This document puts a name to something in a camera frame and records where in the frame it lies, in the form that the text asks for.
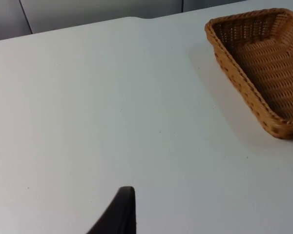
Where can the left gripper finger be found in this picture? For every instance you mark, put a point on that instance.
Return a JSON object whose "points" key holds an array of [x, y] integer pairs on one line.
{"points": [[119, 214]]}

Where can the pale brown wicker basket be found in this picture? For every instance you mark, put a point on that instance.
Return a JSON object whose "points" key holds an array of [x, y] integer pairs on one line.
{"points": [[263, 63]]}

